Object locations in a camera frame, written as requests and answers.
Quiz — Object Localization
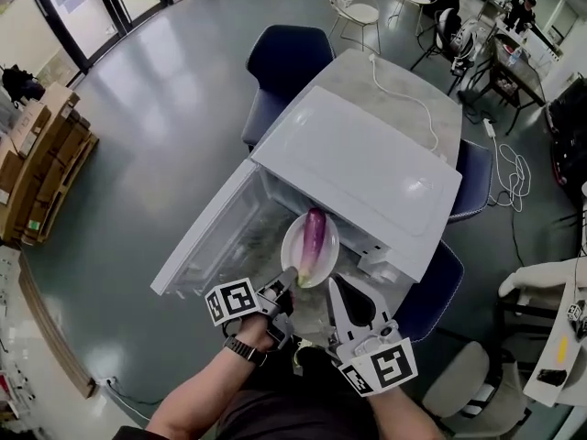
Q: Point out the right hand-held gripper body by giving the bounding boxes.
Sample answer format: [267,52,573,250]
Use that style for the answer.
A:
[326,320,420,399]

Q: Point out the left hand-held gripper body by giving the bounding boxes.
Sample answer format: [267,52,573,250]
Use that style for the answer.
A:
[204,277,295,352]

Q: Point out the white oval plate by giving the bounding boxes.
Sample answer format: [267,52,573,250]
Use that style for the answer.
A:
[280,210,341,291]

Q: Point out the purple eggplant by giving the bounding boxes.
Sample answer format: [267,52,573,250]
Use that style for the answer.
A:
[296,206,328,289]

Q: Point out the white microwave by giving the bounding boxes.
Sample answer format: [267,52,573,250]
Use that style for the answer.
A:
[150,84,464,299]

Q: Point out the person's left forearm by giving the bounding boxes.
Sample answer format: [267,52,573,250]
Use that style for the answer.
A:
[146,349,259,440]

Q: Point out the person's right forearm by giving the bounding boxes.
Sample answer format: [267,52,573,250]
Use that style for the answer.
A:
[365,384,447,440]

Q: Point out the person's left hand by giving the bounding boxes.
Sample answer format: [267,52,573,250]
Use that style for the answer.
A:
[233,313,280,354]

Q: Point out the black wristwatch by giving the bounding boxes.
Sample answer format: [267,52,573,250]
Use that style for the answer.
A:
[222,334,269,368]

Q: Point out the person's light green shoe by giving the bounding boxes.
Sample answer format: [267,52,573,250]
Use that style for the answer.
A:
[292,336,323,377]

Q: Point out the dark blue chair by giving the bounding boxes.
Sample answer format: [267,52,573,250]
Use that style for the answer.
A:
[240,24,338,149]
[446,138,494,225]
[393,239,466,344]

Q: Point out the person's black shirt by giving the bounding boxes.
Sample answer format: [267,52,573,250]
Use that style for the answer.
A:
[109,346,382,440]

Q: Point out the black oblong object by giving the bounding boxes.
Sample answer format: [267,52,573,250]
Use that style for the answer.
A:
[535,368,570,387]

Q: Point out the white work table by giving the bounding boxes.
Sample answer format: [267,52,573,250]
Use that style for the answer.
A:
[522,253,587,408]

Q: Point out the spare hand-held gripper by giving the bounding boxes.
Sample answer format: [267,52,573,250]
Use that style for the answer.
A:
[565,299,587,339]

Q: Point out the grey marble dining table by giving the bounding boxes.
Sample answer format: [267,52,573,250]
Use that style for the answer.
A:
[249,48,463,353]

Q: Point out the stack of flat cardboard boxes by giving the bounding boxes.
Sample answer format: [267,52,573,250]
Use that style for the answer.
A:
[0,82,100,248]

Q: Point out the black equipment case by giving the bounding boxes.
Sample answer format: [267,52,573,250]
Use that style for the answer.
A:
[545,77,587,193]

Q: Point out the black glass-top table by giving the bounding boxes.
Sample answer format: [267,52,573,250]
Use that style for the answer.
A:
[484,31,549,136]

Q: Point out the black chair with white bag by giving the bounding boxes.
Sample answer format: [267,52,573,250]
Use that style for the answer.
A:
[409,6,488,96]

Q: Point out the clothes rack with garments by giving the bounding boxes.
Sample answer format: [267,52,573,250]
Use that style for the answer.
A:
[0,63,48,105]

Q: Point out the white power cable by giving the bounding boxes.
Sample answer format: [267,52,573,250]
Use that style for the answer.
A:
[366,53,449,160]

